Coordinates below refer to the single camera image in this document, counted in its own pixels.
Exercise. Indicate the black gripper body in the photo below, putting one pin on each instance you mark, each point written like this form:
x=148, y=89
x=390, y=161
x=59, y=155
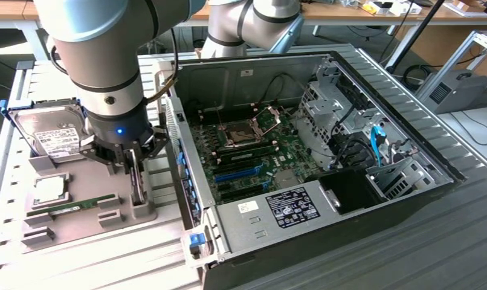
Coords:
x=106, y=127

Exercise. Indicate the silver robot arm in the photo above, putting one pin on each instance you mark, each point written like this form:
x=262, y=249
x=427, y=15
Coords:
x=106, y=45

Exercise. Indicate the grey plastic parts rack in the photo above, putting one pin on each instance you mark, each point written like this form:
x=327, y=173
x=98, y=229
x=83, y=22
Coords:
x=86, y=187

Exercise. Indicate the silver hard disk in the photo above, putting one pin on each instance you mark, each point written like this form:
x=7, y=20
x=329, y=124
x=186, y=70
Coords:
x=46, y=127

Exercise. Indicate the green RAM stick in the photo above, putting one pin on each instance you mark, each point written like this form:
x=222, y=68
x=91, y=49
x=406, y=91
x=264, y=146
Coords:
x=74, y=205
x=247, y=156

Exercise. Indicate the thin metal locking lever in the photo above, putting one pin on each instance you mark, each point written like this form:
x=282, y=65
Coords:
x=219, y=116

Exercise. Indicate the silver CPU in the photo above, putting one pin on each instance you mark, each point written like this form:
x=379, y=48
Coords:
x=48, y=188

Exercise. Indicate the CPU socket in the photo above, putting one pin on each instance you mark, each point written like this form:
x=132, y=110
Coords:
x=242, y=134

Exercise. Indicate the long black expansion slot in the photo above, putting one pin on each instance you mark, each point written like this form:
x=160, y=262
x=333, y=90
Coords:
x=246, y=198
x=242, y=190
x=238, y=167

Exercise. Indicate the blue disk caddy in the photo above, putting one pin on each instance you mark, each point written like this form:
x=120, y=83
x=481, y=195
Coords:
x=19, y=105

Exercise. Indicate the metal socket cover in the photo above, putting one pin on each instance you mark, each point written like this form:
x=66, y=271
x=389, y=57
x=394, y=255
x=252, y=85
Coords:
x=270, y=119

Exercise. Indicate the blue case latch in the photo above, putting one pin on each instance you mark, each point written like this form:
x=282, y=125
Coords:
x=196, y=240

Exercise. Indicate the green Dell motherboard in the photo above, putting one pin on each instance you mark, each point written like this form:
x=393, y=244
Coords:
x=291, y=151

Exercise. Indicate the silver chipset heatsink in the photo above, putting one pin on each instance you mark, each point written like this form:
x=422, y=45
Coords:
x=288, y=179

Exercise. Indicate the grey power supply unit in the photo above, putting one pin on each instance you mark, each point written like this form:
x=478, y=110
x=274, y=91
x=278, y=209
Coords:
x=291, y=205

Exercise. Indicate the metal disk bay cage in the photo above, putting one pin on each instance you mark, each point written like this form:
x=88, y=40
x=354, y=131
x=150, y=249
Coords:
x=329, y=105

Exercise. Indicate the black open PC case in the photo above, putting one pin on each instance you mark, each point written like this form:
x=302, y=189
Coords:
x=349, y=241

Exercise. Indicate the metal disk bay with grille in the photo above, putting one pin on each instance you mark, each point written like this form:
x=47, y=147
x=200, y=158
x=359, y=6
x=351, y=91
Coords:
x=401, y=181

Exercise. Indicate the wooden desk with panel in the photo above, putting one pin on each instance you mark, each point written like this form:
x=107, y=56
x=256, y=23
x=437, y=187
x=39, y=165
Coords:
x=341, y=13

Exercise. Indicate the white yellow small box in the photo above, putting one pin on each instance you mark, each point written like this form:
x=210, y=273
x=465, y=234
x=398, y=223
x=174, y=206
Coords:
x=374, y=7

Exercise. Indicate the black tripod pole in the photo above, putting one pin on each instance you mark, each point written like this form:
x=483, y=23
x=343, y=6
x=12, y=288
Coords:
x=413, y=36

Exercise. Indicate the grey box device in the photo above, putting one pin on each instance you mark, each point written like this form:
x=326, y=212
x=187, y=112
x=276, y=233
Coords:
x=465, y=93

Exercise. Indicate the small wooden box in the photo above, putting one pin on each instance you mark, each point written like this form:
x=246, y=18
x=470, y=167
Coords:
x=469, y=7

